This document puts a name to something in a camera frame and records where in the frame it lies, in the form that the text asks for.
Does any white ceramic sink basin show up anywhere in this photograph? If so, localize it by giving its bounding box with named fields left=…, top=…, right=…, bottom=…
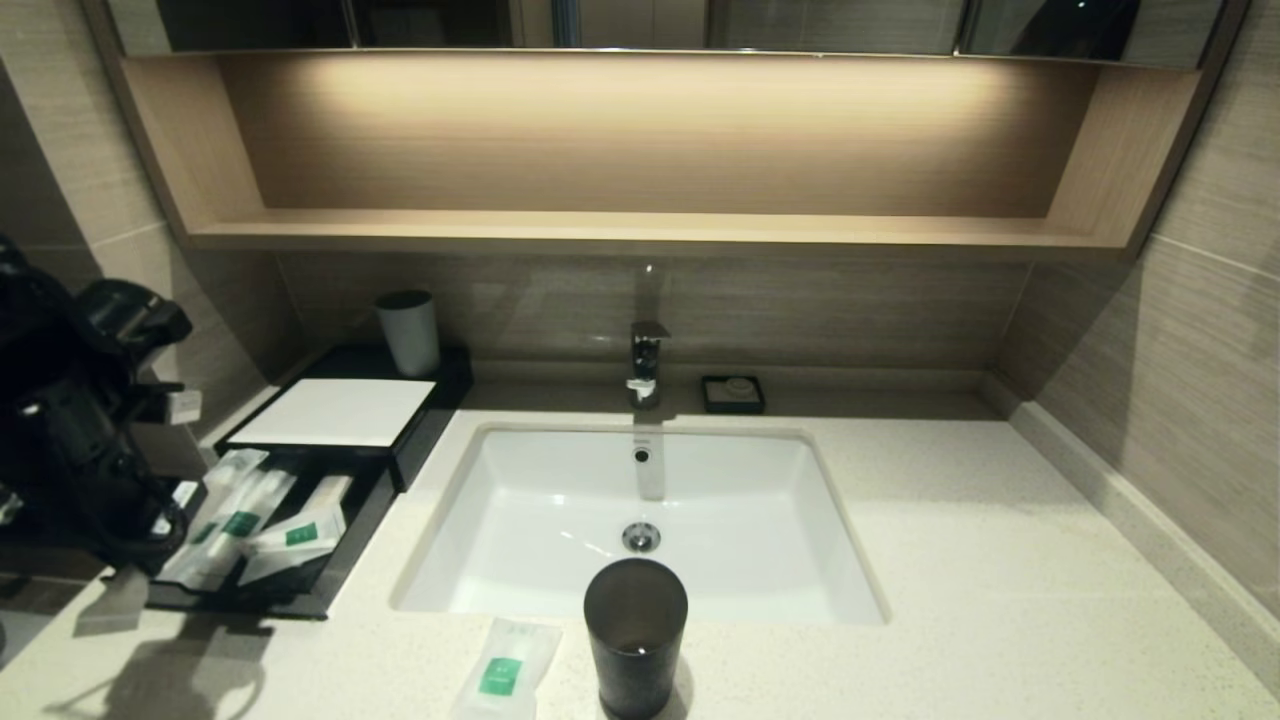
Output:
left=390, top=421, right=889, bottom=626

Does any black soap dish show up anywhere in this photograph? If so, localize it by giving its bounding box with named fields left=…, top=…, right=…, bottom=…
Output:
left=700, top=374, right=766, bottom=415

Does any chrome basin faucet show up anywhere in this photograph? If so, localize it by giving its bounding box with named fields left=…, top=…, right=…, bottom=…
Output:
left=626, top=321, right=672, bottom=409

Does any black box drawer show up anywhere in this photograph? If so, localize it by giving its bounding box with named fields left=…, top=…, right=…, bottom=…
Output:
left=145, top=445, right=401, bottom=621

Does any mirrored wall cabinet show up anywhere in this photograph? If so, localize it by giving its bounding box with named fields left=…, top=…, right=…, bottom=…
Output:
left=105, top=0, right=1223, bottom=69

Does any wooden wall shelf niche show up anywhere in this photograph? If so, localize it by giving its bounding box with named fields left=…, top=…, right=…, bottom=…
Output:
left=120, top=50, right=1203, bottom=261

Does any white sachet green label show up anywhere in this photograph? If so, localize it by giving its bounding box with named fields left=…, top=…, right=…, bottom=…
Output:
left=240, top=503, right=348, bottom=561
left=450, top=617, right=564, bottom=720

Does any plain white sachet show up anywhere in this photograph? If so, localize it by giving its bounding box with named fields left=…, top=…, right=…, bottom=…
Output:
left=235, top=548, right=331, bottom=587

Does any white card panel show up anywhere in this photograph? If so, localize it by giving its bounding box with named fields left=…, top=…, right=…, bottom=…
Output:
left=228, top=377, right=438, bottom=448

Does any dark grey tumbler cup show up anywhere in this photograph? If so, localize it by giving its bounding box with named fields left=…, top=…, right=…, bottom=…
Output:
left=584, top=557, right=689, bottom=720

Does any pale grey cup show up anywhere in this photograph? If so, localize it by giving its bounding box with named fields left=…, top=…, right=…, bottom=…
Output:
left=375, top=290, right=442, bottom=378

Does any small beige packet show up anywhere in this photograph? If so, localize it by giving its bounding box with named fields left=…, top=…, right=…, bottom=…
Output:
left=300, top=474, right=354, bottom=521

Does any clear toothbrush packet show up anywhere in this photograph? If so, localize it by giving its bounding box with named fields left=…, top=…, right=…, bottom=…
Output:
left=158, top=450, right=269, bottom=586

